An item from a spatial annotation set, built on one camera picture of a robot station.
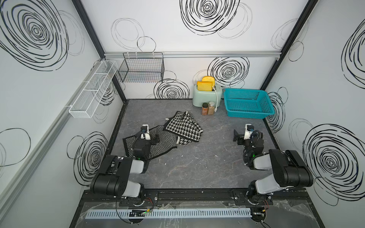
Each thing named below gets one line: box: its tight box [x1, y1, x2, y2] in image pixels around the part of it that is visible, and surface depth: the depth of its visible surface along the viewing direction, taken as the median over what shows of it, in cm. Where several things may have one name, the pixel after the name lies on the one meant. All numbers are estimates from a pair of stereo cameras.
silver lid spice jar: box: [207, 100, 215, 116], surface depth 107 cm
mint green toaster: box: [192, 83, 223, 108], surface depth 108 cm
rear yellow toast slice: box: [201, 76, 216, 87], surface depth 110 cm
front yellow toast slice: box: [197, 80, 213, 92], surface depth 108 cm
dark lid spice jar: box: [201, 102, 209, 116], surface depth 107 cm
